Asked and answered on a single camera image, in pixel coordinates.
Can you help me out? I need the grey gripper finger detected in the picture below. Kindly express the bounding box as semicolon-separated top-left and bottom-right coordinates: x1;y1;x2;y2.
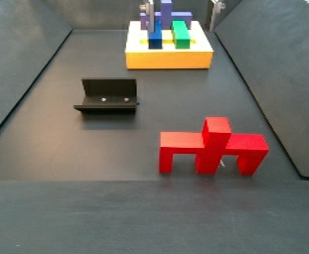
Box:
209;0;226;31
139;0;155;33

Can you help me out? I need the red cross-shaped block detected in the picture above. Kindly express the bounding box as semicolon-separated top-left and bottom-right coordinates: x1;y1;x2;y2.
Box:
159;117;269;176

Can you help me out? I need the yellow base board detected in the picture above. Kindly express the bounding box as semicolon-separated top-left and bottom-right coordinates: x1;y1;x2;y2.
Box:
125;21;214;69

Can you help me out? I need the purple cross-shaped block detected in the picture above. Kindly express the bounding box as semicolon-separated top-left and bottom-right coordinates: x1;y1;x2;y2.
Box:
155;0;193;30

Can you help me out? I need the blue rectangular block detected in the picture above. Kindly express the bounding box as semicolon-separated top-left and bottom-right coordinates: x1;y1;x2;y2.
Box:
147;21;162;50

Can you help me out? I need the green rectangular block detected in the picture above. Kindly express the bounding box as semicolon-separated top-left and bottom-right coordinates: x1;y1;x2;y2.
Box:
171;20;190;50

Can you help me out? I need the black angle bracket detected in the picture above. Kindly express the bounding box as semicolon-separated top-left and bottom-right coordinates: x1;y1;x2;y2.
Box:
74;77;138;113

